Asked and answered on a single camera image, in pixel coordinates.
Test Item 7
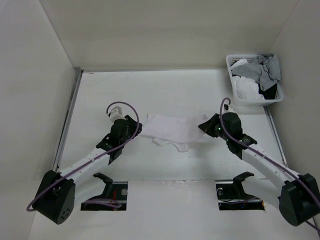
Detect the white tank top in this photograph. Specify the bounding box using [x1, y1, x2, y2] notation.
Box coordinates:
[140, 113, 209, 153]

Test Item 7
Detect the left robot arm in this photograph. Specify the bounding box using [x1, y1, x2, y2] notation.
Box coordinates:
[27, 115, 143, 225]

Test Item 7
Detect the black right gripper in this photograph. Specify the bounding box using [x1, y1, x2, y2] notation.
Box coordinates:
[198, 113, 230, 141]

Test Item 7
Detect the white garment in basket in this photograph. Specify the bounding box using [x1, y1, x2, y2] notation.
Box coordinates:
[230, 58, 264, 101]

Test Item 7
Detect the grey tank top in basket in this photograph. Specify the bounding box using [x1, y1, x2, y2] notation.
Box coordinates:
[231, 53, 281, 92]

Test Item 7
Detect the white front cover board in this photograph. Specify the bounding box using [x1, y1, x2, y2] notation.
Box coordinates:
[29, 181, 319, 240]

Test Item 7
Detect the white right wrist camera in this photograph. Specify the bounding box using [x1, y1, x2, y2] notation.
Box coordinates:
[223, 104, 235, 114]

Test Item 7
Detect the white plastic laundry basket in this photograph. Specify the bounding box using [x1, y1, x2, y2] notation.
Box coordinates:
[225, 53, 284, 107]

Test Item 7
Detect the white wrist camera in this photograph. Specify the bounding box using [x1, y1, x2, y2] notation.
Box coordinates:
[107, 106, 124, 123]
[223, 104, 235, 114]

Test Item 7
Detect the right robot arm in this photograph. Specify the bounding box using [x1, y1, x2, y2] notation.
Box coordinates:
[198, 112, 320, 227]

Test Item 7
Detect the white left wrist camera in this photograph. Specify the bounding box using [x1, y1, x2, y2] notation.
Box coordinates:
[107, 106, 124, 123]

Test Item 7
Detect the metal left table rail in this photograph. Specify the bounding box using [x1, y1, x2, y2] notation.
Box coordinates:
[51, 67, 83, 171]

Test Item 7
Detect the black garment in basket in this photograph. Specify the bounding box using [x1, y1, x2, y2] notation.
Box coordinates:
[258, 84, 278, 100]

